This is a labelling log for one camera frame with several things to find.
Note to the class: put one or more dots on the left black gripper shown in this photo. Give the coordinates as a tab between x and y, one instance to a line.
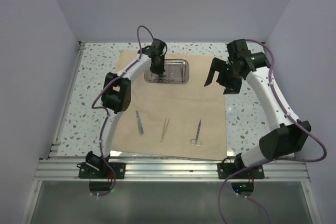
159	71

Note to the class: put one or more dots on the beige cloth wrap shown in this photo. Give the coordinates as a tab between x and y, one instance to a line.
185	104

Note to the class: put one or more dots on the steel scalpel handle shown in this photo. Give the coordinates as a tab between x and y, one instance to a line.
139	122

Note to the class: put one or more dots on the aluminium rail frame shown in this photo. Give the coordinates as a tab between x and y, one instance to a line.
156	189

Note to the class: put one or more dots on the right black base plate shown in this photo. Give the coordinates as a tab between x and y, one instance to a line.
228	168

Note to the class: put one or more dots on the steel surgical scissors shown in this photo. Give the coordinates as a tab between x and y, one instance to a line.
196	141

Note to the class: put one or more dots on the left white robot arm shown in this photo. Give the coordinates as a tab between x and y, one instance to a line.
115	98

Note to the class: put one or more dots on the steel instrument tray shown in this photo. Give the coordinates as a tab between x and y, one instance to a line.
176	73

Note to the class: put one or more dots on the steel surgical instrument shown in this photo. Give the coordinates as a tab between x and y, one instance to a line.
165	125

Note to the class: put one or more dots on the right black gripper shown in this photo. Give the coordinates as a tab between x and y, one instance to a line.
219	65

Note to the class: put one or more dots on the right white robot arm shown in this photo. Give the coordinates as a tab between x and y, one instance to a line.
287	132

